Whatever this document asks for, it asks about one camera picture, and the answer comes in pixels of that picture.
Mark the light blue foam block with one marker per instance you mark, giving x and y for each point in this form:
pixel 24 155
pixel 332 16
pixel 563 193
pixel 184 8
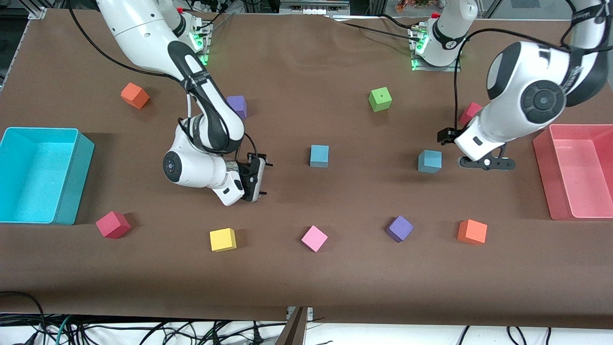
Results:
pixel 319 154
pixel 429 159

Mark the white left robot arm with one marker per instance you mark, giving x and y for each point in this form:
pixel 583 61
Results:
pixel 527 76

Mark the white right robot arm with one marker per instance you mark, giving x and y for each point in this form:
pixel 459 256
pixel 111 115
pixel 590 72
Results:
pixel 143 33

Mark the crimson foam block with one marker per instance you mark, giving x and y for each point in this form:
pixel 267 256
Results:
pixel 112 224
pixel 469 114

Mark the yellow foam block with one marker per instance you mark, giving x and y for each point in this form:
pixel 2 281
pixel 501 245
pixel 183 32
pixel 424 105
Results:
pixel 222 238

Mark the purple foam block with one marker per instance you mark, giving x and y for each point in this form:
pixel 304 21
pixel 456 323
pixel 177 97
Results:
pixel 400 227
pixel 238 104

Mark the pink foam block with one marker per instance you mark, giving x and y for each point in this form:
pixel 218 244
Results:
pixel 314 238

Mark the green foam block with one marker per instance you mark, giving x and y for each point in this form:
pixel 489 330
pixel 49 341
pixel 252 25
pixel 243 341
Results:
pixel 380 98

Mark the orange foam block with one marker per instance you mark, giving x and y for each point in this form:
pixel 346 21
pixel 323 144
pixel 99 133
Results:
pixel 471 231
pixel 134 94

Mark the brown table cover sheet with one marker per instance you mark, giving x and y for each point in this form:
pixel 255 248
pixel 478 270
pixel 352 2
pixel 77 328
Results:
pixel 306 287

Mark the dark support beam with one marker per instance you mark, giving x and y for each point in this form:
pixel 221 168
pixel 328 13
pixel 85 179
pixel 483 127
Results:
pixel 293 330

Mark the pink plastic bin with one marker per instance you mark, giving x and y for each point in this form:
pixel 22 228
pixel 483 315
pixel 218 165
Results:
pixel 584 172

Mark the grey electronics box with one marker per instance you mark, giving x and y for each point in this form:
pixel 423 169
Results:
pixel 313 9

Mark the teal plastic bin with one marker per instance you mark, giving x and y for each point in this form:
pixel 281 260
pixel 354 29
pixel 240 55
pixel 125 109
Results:
pixel 38 177

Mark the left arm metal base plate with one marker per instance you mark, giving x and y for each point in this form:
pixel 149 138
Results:
pixel 433 68

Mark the metal corner bracket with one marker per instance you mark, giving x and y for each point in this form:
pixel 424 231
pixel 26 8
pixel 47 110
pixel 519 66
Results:
pixel 310 312

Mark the aluminium frame corner bracket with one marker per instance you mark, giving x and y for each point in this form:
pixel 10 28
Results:
pixel 37 13

